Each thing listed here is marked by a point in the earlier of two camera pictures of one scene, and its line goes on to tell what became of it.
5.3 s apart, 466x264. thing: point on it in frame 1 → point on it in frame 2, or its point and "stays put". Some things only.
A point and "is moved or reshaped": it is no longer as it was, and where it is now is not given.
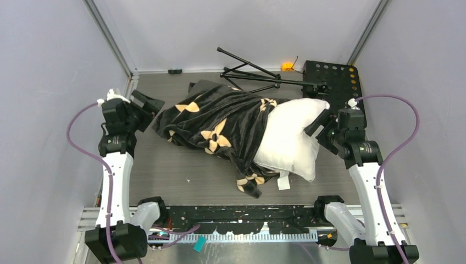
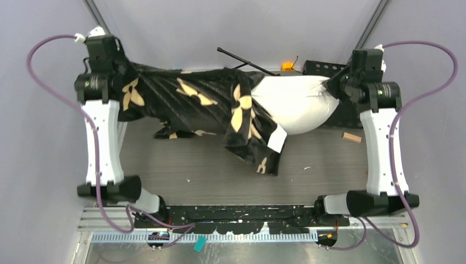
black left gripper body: x=132 y=122 → x=121 y=62
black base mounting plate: x=236 y=219 stays put
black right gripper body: x=333 y=136 → x=340 y=85
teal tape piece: x=200 y=243 stays put
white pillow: x=283 y=146 → x=297 y=104
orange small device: x=288 y=66 stays put
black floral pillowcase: x=227 y=122 is moved or reshaped
